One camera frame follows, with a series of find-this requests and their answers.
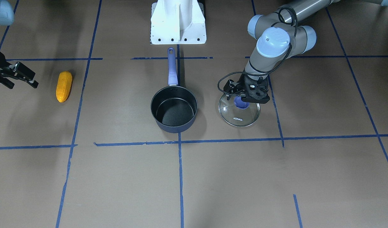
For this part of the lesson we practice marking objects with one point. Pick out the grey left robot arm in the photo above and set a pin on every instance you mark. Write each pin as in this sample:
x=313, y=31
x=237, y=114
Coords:
x=279, y=36

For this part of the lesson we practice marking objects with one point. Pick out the glass pot lid blue knob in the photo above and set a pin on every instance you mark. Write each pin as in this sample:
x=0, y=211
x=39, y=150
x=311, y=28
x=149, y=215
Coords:
x=236, y=112

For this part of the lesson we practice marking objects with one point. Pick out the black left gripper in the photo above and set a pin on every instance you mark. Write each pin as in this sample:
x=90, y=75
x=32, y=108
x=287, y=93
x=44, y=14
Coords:
x=231, y=86

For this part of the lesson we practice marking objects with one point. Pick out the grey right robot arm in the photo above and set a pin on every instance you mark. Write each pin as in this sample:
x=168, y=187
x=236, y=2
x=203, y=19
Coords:
x=6, y=19

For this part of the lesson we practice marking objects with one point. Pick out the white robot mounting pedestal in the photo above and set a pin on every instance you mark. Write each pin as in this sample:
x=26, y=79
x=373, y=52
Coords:
x=178, y=22

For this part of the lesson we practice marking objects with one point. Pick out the dark blue saucepan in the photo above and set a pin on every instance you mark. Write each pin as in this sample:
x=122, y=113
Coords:
x=174, y=107

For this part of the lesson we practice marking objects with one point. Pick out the yellow toy corn cob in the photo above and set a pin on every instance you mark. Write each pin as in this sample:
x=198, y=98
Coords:
x=64, y=85

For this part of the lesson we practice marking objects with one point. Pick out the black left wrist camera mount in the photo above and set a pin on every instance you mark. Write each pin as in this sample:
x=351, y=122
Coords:
x=256, y=90

